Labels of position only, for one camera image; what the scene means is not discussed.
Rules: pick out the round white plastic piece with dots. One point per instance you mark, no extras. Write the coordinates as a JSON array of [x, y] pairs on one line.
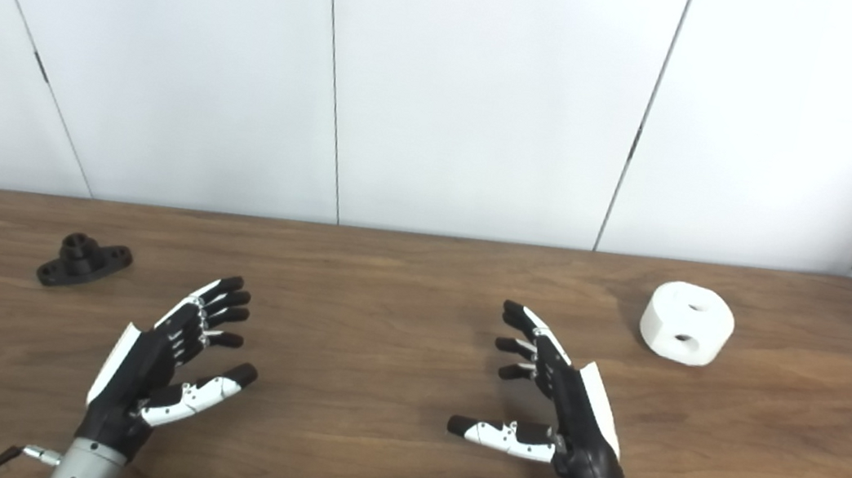
[[685, 322]]

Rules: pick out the black flanged holder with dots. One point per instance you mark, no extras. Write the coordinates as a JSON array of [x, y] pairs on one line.
[[79, 261]]

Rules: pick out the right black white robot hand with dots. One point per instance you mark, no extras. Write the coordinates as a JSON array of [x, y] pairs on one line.
[[581, 432]]

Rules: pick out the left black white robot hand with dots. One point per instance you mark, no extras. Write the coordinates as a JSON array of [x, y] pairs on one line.
[[136, 374]]

